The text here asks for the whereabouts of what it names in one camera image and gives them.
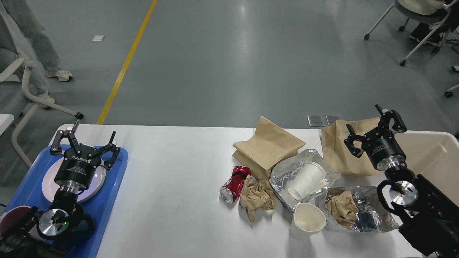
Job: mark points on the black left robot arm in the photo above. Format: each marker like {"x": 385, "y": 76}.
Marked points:
{"x": 62, "y": 206}

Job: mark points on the folded brown paper bag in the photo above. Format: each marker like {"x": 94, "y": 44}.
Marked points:
{"x": 269, "y": 145}

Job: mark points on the brown paper bag right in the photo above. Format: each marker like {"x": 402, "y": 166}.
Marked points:
{"x": 337, "y": 155}

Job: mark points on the dark blue mug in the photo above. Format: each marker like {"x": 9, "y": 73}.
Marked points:
{"x": 79, "y": 229}

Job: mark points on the pink mug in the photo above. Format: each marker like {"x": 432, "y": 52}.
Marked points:
{"x": 19, "y": 221}

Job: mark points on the green plate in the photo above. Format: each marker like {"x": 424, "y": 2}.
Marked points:
{"x": 85, "y": 195}

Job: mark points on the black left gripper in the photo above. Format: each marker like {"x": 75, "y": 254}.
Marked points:
{"x": 79, "y": 166}

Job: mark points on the aluminium foil sheet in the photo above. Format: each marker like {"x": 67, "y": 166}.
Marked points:
{"x": 371, "y": 215}
{"x": 284, "y": 172}

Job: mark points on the crumpled brown paper on foil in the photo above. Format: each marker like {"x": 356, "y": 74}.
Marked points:
{"x": 343, "y": 209}

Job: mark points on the white paper cup upright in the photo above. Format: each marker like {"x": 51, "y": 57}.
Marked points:
{"x": 307, "y": 220}

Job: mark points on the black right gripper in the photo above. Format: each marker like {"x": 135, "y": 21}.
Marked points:
{"x": 380, "y": 144}

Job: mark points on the grey office chair left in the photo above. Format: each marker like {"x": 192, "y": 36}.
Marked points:
{"x": 25, "y": 63}

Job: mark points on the person in grey trousers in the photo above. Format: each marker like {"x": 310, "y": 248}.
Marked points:
{"x": 29, "y": 35}

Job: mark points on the metal floor socket plates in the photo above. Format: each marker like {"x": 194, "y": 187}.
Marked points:
{"x": 322, "y": 121}

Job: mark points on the beige plastic bin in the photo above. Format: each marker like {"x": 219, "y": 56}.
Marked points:
{"x": 435, "y": 155}

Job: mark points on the white chair right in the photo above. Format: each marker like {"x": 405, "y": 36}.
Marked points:
{"x": 431, "y": 12}

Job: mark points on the pink plate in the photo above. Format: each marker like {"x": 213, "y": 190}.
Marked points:
{"x": 49, "y": 187}

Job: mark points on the crushed red soda can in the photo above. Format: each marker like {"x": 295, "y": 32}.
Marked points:
{"x": 231, "y": 190}

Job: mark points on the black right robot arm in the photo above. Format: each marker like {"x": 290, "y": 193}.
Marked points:
{"x": 430, "y": 218}

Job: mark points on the white paper cup lying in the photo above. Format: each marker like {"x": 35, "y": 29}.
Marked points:
{"x": 306, "y": 180}

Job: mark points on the blue plastic tray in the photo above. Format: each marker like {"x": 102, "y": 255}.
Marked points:
{"x": 99, "y": 207}

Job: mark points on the white side table corner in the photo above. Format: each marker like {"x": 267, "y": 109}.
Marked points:
{"x": 5, "y": 121}

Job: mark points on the aluminium foil sheet lower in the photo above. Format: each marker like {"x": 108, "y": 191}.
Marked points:
{"x": 371, "y": 215}

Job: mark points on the white chair base far right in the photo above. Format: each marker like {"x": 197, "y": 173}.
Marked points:
{"x": 450, "y": 92}

